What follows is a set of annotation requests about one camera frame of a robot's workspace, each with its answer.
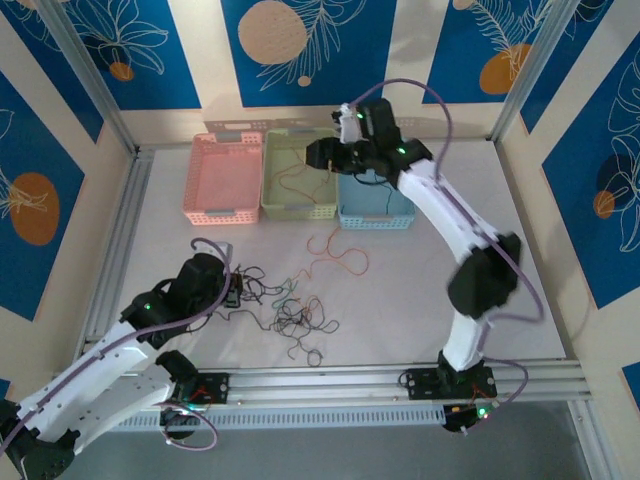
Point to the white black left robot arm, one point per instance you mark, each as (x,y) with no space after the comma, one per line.
(100,370)

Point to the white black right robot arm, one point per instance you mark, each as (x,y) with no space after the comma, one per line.
(440,210)

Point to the green plastic basket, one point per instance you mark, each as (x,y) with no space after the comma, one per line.
(295,150)

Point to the blue plastic basket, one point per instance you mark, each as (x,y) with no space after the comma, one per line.
(365,205)

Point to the pink plastic basket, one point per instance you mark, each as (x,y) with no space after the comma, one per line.
(222,180)

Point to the black electronics board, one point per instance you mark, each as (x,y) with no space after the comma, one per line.
(180,425)
(460,417)

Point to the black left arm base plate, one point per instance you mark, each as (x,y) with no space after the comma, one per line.
(220,387)

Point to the aluminium side rail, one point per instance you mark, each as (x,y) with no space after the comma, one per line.
(131,190)

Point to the aluminium frame rail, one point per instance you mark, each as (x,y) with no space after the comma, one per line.
(320,385)

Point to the aluminium frame post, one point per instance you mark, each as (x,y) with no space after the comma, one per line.
(92,75)
(531,75)

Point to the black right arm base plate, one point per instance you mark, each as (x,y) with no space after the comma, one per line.
(420,385)

